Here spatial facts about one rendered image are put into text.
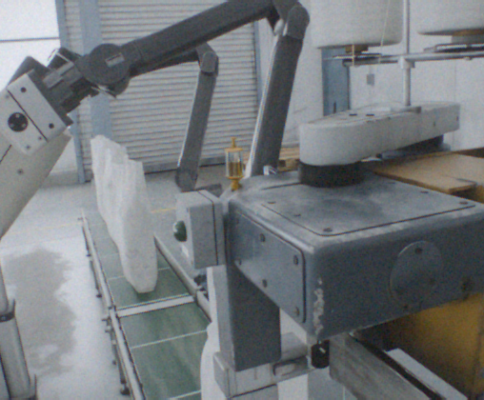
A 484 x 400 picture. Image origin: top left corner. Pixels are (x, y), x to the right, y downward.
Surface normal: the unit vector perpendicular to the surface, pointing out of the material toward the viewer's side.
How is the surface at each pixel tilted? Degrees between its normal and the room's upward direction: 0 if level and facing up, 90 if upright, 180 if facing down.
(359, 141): 90
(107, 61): 76
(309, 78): 90
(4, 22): 90
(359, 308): 90
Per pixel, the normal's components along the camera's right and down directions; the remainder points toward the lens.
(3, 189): 0.00, 0.64
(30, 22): 0.36, 0.22
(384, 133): 0.71, 0.14
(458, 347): -0.93, 0.15
